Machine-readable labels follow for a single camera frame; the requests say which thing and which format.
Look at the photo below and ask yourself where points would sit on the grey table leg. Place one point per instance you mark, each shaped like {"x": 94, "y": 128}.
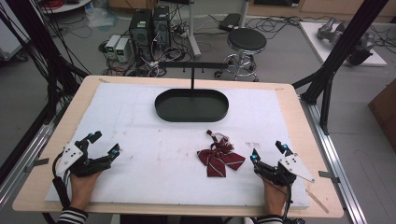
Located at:
{"x": 193, "y": 34}

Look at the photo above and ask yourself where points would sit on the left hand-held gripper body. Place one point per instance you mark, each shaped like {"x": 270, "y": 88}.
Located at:
{"x": 72, "y": 155}

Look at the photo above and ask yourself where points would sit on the white foam board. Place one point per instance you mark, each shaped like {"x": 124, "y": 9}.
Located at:
{"x": 149, "y": 149}

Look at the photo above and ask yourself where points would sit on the black frame post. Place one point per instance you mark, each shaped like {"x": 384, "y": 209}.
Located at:
{"x": 37, "y": 46}
{"x": 342, "y": 49}

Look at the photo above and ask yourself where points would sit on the thin wooden stick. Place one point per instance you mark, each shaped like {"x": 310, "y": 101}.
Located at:
{"x": 317, "y": 201}

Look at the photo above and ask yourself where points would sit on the black round stool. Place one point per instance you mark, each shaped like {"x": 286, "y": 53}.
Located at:
{"x": 247, "y": 39}

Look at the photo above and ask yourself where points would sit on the grey metal clip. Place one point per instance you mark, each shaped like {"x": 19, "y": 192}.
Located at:
{"x": 36, "y": 164}
{"x": 328, "y": 176}

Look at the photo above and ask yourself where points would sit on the flat black box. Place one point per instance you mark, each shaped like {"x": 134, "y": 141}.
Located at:
{"x": 229, "y": 21}

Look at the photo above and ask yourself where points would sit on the black hanger rack with tray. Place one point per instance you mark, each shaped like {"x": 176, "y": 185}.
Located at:
{"x": 191, "y": 107}

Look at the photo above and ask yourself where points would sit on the person's left hand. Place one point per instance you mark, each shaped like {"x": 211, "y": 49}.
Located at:
{"x": 81, "y": 191}

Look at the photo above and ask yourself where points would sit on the clear plastic bag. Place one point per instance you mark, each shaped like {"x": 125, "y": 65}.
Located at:
{"x": 101, "y": 17}

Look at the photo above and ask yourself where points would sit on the white floor board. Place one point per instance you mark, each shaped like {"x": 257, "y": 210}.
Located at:
{"x": 314, "y": 40}

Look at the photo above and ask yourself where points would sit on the person's right striped sleeve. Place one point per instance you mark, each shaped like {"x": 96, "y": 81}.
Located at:
{"x": 269, "y": 219}

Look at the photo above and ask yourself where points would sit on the black computer tower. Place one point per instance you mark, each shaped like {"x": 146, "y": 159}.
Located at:
{"x": 140, "y": 31}
{"x": 162, "y": 26}

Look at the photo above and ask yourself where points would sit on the person's left striped sleeve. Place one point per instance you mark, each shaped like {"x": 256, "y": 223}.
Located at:
{"x": 72, "y": 216}

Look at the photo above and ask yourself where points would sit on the round white table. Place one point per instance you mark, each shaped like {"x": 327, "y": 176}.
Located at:
{"x": 62, "y": 6}

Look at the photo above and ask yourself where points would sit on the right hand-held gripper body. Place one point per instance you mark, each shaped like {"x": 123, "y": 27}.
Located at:
{"x": 292, "y": 166}

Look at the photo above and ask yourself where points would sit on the white power supply box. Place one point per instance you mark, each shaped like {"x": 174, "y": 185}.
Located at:
{"x": 122, "y": 49}
{"x": 112, "y": 45}

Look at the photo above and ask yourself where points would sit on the aluminium rail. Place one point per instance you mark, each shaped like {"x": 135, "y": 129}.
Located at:
{"x": 336, "y": 155}
{"x": 21, "y": 165}

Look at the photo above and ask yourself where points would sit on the brown wooden cabinet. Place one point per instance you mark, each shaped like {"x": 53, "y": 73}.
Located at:
{"x": 384, "y": 112}

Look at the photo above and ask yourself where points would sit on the dark red striped bow tie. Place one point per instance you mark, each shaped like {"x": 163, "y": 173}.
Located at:
{"x": 218, "y": 158}

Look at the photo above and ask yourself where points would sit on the person's striped sleeve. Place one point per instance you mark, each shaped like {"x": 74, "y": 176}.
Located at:
{"x": 72, "y": 216}
{"x": 269, "y": 219}

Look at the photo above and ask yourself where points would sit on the person's right hand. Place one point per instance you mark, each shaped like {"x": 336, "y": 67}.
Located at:
{"x": 274, "y": 199}

